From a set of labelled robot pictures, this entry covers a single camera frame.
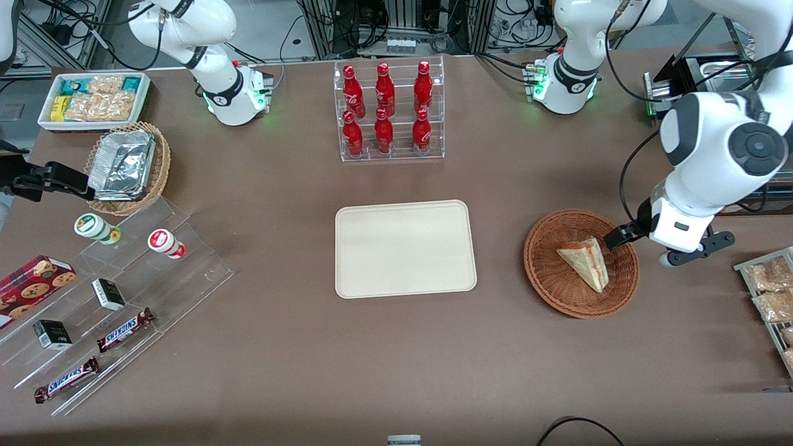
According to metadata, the wrapped triangle sandwich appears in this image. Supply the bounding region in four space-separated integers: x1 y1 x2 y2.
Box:
556 237 610 294

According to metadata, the dark brown wicker basket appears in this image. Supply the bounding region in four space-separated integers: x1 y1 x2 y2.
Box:
524 209 640 320

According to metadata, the light wicker basket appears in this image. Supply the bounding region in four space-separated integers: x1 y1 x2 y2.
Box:
84 122 171 217

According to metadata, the beige plastic tray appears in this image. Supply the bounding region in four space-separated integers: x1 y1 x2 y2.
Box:
335 199 478 299

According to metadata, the green lid yogurt cup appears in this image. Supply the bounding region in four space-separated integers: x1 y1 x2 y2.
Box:
74 213 121 245

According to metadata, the stack of foil containers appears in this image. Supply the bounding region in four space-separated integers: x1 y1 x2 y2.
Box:
88 130 156 201

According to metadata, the white snack bin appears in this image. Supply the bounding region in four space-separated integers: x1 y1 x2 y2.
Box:
37 72 151 132

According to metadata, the large clear cracker packet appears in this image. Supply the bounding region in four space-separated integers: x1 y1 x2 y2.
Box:
65 92 138 122

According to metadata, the red chocolate chip cookie box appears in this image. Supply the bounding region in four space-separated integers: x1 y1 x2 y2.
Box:
0 255 77 329

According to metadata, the red lid yogurt cup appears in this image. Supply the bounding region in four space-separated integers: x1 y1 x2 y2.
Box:
147 229 186 260

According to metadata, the small black box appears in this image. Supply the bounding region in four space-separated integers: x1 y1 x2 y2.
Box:
92 278 126 311
32 320 73 351

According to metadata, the black metal rack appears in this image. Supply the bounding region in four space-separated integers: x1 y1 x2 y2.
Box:
643 53 772 123

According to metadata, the clear acrylic tiered stand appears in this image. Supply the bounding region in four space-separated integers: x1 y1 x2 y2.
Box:
0 195 235 417

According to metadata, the stainless steel pan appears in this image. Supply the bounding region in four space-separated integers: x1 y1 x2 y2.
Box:
694 58 755 80

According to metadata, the Snickers bar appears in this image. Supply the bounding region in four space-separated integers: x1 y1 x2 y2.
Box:
97 308 155 353
34 357 100 404

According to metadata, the red cola bottle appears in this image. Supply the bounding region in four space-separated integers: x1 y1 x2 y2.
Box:
343 64 366 118
412 108 432 155
374 108 394 154
375 62 396 117
343 110 364 157
414 60 434 113

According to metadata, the clear acrylic bottle rack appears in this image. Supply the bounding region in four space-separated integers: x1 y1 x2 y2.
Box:
335 56 445 163

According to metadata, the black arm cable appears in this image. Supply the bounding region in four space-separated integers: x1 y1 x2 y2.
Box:
619 127 662 229

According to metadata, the metal wire tray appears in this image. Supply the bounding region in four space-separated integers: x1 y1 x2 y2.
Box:
734 247 793 378

